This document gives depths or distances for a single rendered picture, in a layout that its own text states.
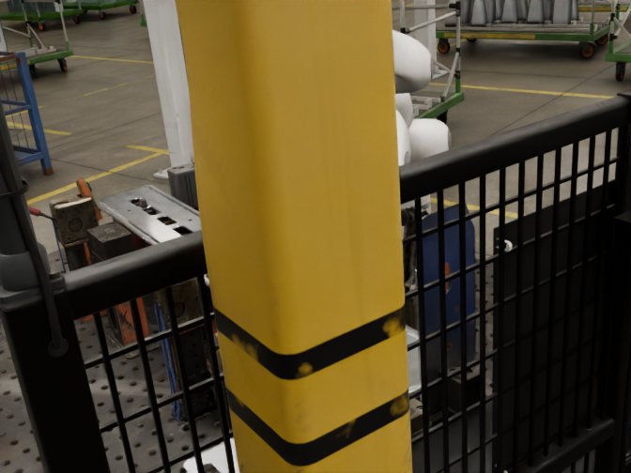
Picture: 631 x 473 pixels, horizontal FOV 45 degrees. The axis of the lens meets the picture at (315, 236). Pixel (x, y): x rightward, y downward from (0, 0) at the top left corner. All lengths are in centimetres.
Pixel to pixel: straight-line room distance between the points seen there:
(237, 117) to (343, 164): 7
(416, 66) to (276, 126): 125
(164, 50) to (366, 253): 509
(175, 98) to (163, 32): 46
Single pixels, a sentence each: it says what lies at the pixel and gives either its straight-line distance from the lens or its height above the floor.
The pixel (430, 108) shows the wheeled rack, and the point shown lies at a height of 28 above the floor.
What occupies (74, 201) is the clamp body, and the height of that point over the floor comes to 106.
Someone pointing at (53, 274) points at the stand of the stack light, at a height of 156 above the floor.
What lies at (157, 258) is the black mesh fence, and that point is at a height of 155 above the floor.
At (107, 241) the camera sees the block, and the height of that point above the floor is 103.
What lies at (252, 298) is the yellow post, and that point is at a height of 154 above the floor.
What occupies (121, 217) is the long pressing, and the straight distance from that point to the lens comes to 221.
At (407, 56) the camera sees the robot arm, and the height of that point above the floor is 145.
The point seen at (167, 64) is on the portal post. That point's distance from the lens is 554.
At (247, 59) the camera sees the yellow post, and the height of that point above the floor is 168.
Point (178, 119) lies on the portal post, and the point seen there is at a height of 43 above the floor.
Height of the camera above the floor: 175
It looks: 23 degrees down
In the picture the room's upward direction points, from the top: 5 degrees counter-clockwise
